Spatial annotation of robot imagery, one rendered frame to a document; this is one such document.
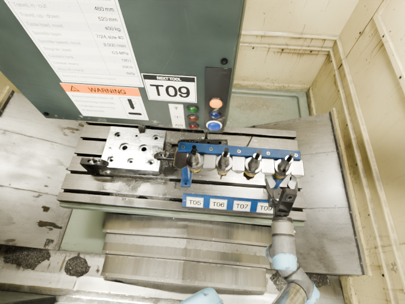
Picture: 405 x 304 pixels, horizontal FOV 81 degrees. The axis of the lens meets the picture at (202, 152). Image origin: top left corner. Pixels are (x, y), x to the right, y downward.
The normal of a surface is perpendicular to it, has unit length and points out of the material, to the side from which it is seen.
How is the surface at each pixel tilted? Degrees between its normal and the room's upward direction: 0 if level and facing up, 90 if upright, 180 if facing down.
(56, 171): 24
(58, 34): 90
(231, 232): 7
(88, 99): 90
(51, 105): 90
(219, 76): 90
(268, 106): 0
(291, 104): 0
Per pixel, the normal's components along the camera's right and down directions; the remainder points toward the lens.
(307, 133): -0.40, -0.46
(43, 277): 0.03, -0.71
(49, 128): 0.41, -0.39
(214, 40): -0.08, 0.88
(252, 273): 0.14, -0.45
